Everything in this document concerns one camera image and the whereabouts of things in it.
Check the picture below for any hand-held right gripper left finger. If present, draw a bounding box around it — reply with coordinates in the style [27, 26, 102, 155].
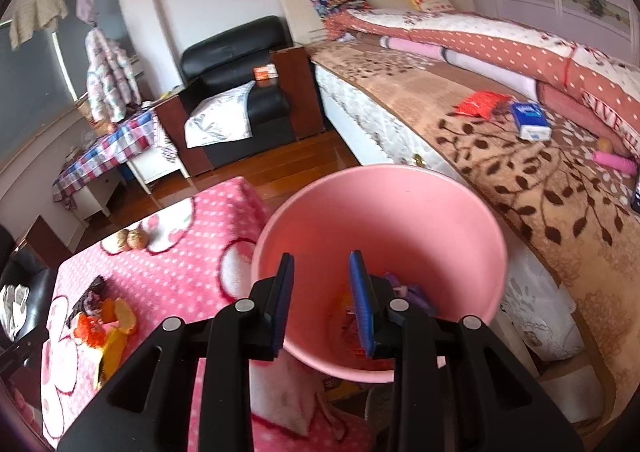
[57, 253, 296, 452]

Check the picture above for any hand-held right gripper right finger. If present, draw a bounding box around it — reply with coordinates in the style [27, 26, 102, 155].
[348, 250, 583, 452]

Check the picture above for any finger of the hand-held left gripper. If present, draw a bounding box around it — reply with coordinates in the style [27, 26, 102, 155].
[0, 337, 51, 373]

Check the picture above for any pink plastic bucket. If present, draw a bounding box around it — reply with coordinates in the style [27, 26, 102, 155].
[250, 163, 510, 385]

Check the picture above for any yellow wrapper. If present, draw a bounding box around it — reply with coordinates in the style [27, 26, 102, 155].
[95, 327, 132, 388]

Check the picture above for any black foam net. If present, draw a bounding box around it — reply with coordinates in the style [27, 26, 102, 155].
[70, 274, 108, 318]

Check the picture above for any white crumpled cloth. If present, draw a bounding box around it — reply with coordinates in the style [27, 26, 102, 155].
[0, 283, 32, 340]

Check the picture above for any black leather sofa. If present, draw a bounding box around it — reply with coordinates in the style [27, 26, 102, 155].
[0, 224, 58, 348]

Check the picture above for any brown wooden side cabinet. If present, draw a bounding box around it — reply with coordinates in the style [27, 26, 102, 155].
[270, 44, 328, 140]
[150, 92, 211, 178]
[12, 214, 76, 269]

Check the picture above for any white low cabinet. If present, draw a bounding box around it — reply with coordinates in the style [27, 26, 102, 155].
[72, 172, 128, 220]

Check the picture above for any white quilted mattress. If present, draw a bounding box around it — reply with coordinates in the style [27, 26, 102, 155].
[312, 63, 586, 363]

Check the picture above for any white table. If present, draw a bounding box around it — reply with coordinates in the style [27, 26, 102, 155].
[126, 132, 191, 195]

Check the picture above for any bed with patterned quilt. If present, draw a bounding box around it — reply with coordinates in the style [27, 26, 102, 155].
[306, 39, 640, 433]
[325, 7, 640, 158]

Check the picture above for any floral pillowcase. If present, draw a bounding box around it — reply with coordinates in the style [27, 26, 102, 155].
[184, 80, 257, 149]

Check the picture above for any red snack packet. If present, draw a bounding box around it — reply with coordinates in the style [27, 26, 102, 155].
[454, 91, 516, 122]

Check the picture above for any table with checkered cloth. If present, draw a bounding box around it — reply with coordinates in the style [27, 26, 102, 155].
[52, 109, 176, 205]

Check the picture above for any blue tissue pack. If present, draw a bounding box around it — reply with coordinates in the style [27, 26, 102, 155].
[510, 101, 553, 142]

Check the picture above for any tan paper sack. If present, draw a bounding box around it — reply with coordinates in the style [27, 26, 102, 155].
[75, 99, 101, 125]

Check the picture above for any black leather armchair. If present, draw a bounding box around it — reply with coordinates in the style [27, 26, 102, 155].
[179, 15, 296, 169]

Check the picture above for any pink rolled blanket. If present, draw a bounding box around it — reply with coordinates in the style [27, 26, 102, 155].
[380, 34, 541, 98]

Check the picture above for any large window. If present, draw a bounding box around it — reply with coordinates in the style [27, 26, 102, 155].
[0, 0, 133, 153]

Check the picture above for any hanging pastel puffer jacket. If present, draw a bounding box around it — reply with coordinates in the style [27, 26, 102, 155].
[85, 27, 143, 125]

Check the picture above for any pink cylinder bottle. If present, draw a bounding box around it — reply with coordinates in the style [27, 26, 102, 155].
[592, 150, 640, 176]

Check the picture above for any hanging beige knit sweater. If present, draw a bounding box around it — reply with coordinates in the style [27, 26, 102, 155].
[9, 0, 70, 50]

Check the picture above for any hanging lilac garment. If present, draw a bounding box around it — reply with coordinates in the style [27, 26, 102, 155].
[75, 0, 103, 25]

